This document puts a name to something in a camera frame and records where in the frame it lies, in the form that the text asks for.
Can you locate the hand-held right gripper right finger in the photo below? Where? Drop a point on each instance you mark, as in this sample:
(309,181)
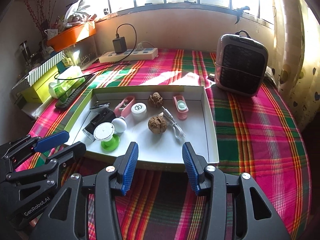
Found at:
(190,170)

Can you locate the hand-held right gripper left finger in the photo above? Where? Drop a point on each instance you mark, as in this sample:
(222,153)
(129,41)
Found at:
(130,170)

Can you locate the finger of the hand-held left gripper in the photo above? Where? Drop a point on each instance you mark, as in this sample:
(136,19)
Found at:
(72,152)
(51,141)

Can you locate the green and white cardboard box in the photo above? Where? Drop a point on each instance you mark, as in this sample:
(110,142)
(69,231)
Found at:
(150,145)

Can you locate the green and white spool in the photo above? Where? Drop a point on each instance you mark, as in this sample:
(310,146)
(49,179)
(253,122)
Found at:
(103,131)

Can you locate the black bike light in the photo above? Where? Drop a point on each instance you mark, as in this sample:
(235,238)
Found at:
(98,121)

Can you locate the grey ball knob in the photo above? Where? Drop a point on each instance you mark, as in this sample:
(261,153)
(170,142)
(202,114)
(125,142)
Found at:
(119,125)

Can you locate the brown walnut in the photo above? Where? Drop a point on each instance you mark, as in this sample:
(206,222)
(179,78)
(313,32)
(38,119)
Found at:
(155,100)
(157,123)

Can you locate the pink and mint clip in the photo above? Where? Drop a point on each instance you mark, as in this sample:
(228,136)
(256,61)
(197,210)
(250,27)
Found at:
(182,113)

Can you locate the white round cap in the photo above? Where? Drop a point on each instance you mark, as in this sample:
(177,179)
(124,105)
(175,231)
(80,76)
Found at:
(138,110)

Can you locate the pink and white clip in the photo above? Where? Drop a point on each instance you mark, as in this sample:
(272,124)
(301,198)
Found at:
(120,108)

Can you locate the black smartphone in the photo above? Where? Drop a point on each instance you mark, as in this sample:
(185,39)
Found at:
(70,96)

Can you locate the yellow-green box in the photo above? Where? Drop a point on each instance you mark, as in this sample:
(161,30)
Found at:
(37,90)

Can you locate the green tissue pack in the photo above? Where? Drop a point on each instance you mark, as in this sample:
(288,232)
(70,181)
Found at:
(65,83)

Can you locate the plaid blanket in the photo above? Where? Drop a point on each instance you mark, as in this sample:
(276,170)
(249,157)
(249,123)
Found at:
(250,142)

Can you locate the striped box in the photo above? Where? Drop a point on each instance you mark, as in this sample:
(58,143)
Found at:
(42,71)

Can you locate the small green patterned box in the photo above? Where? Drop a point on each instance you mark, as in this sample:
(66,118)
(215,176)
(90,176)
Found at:
(66,61)

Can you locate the glass jar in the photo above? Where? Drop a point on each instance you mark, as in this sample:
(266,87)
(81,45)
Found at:
(25,51)

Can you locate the orange tray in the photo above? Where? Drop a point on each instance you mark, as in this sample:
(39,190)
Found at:
(72,36)

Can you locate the white power strip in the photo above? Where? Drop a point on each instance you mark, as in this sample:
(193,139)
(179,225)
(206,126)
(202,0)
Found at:
(128,55)

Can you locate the small grey heater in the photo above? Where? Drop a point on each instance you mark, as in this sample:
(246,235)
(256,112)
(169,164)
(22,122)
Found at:
(240,63)

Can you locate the black charger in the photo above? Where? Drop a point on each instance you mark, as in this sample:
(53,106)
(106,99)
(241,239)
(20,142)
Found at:
(119,44)

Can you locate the red twigs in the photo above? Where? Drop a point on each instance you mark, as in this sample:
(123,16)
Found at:
(41,22)

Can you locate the grey cloth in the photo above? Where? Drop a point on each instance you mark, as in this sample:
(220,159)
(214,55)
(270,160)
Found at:
(270,75)

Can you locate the white plug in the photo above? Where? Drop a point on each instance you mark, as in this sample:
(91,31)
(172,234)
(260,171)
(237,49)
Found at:
(141,45)

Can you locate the pile of papers and packets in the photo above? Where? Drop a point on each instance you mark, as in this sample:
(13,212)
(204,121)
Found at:
(75,12)

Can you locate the heart print curtain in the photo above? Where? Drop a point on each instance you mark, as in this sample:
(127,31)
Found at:
(292,55)

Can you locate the black window hook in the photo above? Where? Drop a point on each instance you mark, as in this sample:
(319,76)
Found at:
(241,11)

